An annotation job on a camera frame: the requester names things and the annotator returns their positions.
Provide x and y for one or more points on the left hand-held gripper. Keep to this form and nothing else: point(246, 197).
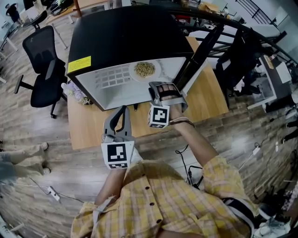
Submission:
point(117, 152)

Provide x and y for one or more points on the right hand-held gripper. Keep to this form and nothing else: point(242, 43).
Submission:
point(159, 116)

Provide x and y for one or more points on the plate of greenish food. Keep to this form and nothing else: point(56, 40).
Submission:
point(144, 69)

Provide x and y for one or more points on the black mini fridge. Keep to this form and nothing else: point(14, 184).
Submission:
point(121, 35)

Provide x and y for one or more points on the person's right forearm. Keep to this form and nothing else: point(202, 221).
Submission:
point(195, 144)

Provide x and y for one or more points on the person's left forearm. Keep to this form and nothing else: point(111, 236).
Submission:
point(111, 186)

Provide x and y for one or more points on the person's right hand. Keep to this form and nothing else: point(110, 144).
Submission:
point(167, 87)

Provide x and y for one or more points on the pale flower bouquet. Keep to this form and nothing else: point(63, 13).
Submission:
point(76, 93)

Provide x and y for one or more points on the yellow plaid shirt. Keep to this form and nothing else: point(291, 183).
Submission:
point(167, 204)

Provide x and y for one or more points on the black mesh office chair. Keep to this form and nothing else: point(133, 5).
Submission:
point(43, 69)

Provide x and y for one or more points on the black chair with draped clothes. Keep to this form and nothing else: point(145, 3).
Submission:
point(237, 62)

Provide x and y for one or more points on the white power strip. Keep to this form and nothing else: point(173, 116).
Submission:
point(54, 193)

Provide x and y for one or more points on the white charger plug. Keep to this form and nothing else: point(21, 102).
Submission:
point(256, 150)

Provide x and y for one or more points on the black metal rack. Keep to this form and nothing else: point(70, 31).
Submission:
point(253, 30)

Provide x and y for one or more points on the black swivel chair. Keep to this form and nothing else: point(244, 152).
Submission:
point(36, 19)

